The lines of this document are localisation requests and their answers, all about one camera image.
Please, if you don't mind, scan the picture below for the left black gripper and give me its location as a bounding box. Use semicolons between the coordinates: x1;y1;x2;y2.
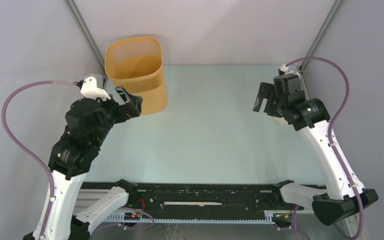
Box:
93;84;144;145

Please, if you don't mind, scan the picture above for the orange plastic trash bin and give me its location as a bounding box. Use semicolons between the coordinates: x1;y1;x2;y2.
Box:
104;36;168;115

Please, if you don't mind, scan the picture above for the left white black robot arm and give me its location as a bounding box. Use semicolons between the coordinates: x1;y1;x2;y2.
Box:
25;87;143;240

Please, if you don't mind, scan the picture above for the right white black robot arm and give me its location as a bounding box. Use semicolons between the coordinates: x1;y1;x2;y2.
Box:
252;73;379;226

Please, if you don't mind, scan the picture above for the small lit circuit board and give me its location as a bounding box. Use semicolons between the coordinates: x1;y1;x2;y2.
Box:
123;212;142;221

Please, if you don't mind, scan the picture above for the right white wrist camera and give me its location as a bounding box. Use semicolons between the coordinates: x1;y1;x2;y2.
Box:
278;64;300;76

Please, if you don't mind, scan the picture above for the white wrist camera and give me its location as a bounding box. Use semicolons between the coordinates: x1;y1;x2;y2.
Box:
80;73;111;101
278;64;300;76

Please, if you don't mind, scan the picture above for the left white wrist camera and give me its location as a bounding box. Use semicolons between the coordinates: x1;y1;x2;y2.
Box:
80;73;111;101

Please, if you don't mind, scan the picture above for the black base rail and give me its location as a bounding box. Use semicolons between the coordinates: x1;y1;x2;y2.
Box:
76;180;329;226

